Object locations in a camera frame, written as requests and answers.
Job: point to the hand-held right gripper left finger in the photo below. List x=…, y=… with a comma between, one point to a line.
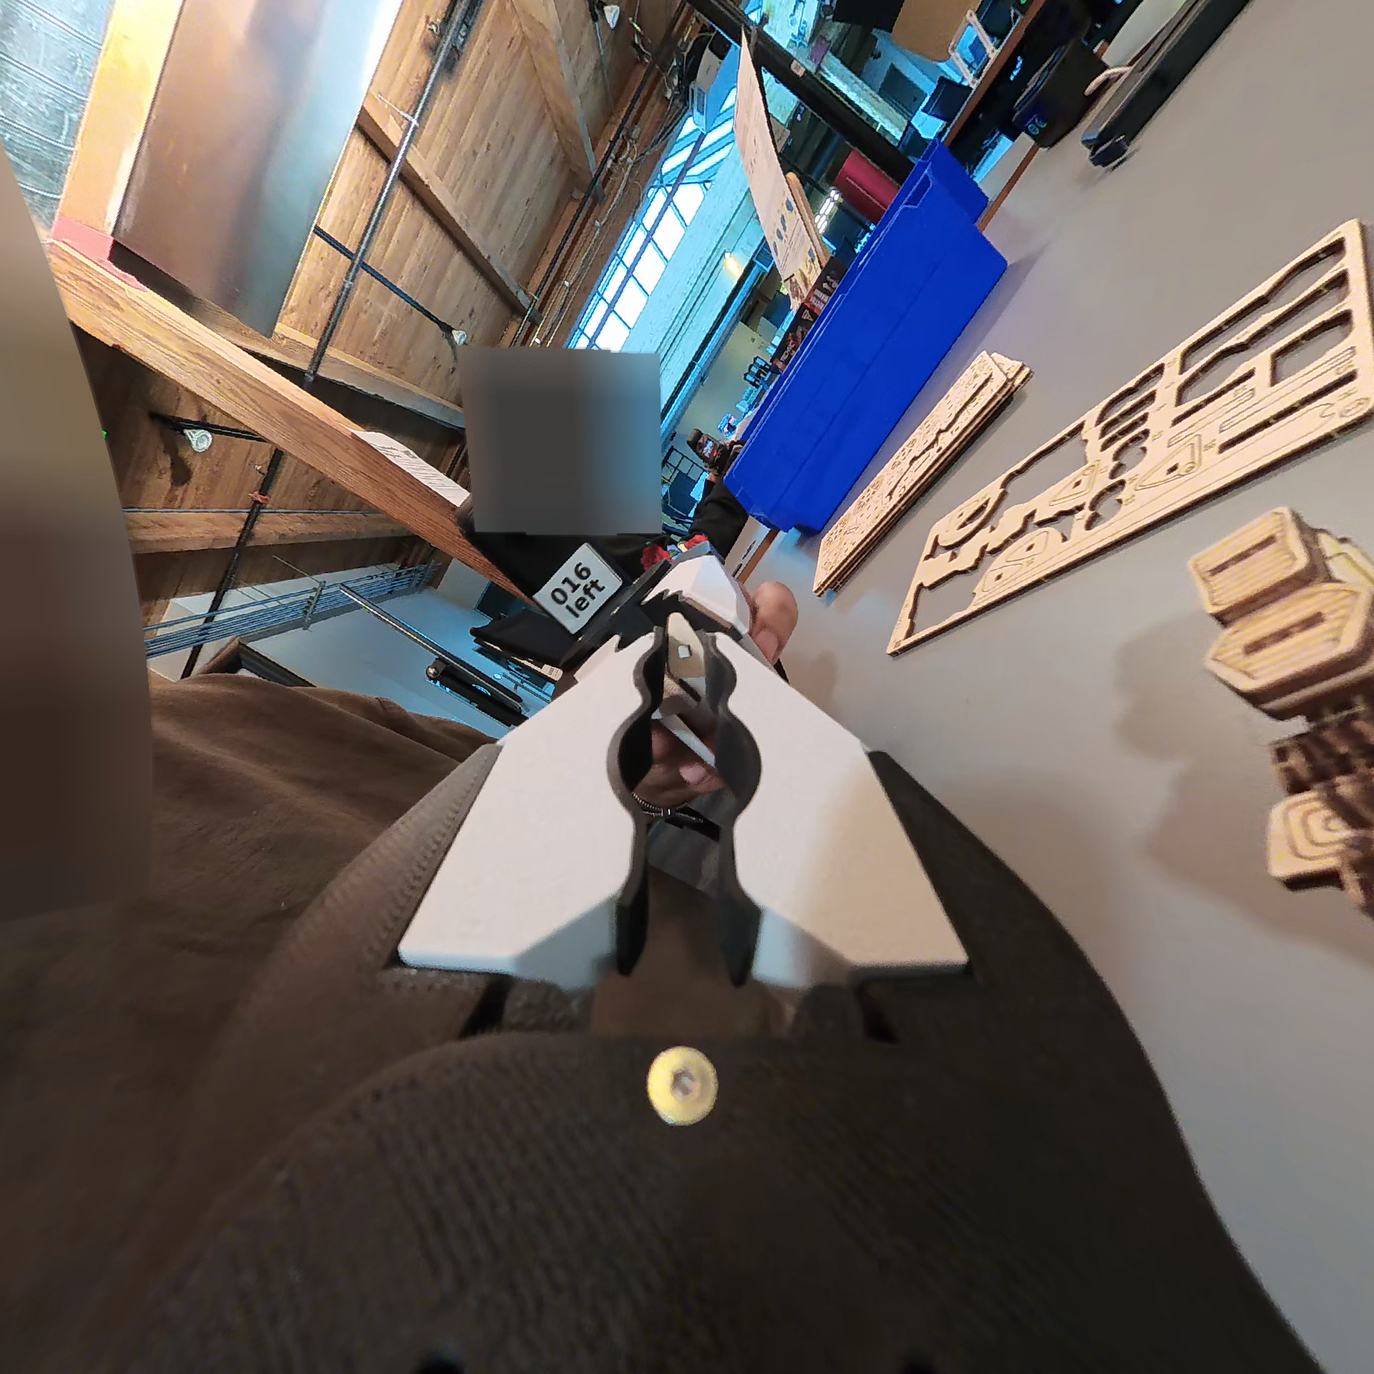
x=515, y=860

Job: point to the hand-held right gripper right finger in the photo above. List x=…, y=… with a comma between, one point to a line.
x=837, y=860

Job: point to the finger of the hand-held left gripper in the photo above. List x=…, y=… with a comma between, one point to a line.
x=708, y=591

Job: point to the small wooden puzzle piece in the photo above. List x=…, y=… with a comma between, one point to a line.
x=692, y=663

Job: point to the grey desk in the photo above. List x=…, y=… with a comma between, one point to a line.
x=1073, y=806

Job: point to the person's left hand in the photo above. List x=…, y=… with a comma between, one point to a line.
x=775, y=629

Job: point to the stack of wooden puzzle sheets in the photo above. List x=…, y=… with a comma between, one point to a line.
x=912, y=474

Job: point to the white paper label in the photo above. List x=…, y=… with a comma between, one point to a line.
x=413, y=467

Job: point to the large blue plastic bin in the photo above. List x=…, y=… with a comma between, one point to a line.
x=858, y=354

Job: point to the dark printed box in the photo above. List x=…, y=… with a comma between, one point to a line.
x=817, y=312

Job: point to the person's brown sweater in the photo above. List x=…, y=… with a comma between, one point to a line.
x=214, y=817

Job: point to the wooden cutout puzzle sheet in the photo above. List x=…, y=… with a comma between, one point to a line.
x=1056, y=495

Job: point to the standing printed poster board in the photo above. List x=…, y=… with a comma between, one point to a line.
x=767, y=161

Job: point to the red cylinder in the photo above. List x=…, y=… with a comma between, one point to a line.
x=867, y=182

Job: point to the wooden model assembly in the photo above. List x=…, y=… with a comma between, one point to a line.
x=1277, y=645

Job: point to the black charger with display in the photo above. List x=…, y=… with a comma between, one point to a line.
x=1035, y=107

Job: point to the long black bar device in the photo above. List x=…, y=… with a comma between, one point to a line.
x=1159, y=86

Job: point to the black handheld camera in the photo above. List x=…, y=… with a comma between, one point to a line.
x=705, y=446

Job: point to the metal ventilation duct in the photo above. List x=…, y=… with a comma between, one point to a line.
x=247, y=140

